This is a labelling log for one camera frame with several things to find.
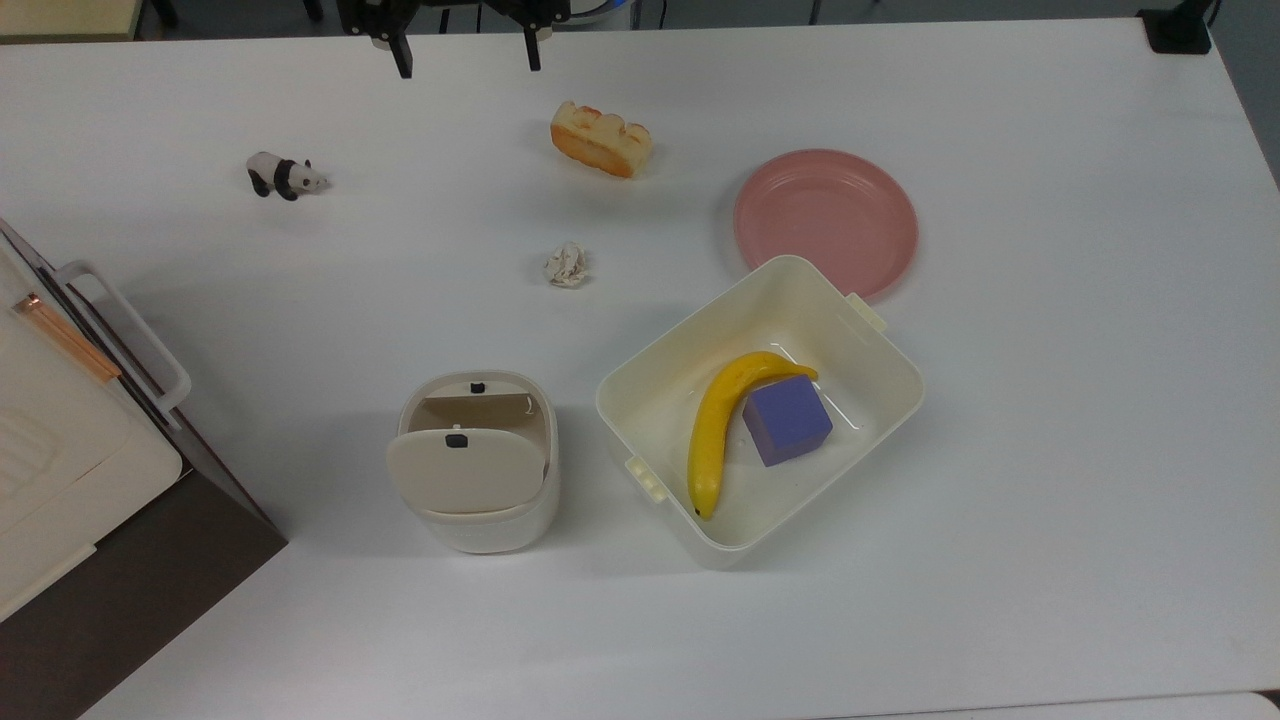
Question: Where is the toy bread loaf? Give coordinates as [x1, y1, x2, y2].
[550, 100, 655, 180]

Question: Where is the cream plastic storage box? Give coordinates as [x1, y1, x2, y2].
[595, 254, 926, 571]

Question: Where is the black table clamp base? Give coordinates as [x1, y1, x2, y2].
[1137, 0, 1223, 56]

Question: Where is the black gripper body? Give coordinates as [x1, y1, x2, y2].
[337, 0, 573, 41]

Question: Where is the yellow toy banana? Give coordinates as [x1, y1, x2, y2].
[686, 351, 819, 522]

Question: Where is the black white panda figurine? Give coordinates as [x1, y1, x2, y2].
[246, 151, 331, 202]

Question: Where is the copper bar handle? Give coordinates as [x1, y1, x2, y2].
[12, 293, 122, 384]

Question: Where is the pink plastic plate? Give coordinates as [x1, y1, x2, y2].
[733, 149, 920, 304]

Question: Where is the cream desktop trash bin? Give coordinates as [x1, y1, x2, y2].
[386, 371, 561, 555]

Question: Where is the white drawer handle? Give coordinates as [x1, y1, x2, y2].
[57, 260, 192, 431]

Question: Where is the dark brown drawer cabinet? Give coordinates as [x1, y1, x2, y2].
[0, 218, 289, 720]

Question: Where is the white paper ball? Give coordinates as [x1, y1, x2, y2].
[543, 241, 590, 290]

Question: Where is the cream cabinet top unit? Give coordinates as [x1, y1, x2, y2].
[0, 240, 184, 623]

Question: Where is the purple cube block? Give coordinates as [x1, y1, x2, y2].
[741, 375, 834, 468]

